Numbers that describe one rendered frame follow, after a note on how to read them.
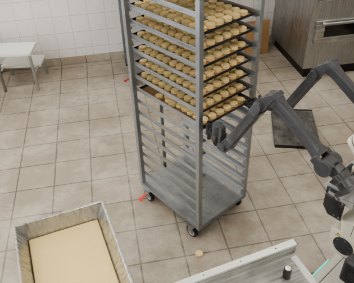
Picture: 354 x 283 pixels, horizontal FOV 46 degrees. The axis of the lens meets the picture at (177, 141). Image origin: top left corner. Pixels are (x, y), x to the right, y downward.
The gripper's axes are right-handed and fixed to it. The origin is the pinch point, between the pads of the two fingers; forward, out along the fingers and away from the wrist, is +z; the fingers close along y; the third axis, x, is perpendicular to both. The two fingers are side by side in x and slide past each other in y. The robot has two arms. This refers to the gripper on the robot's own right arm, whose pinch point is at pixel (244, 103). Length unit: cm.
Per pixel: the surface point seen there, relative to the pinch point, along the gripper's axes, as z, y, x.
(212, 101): 14.9, -10.3, -19.4
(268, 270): -32, 14, -106
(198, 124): 19.0, -3.3, -34.3
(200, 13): 16, -66, -35
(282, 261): -37, 14, -99
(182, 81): 33.0, -19.7, -16.8
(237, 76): 4.5, -17.2, 0.0
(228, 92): 8.4, -10.2, -7.2
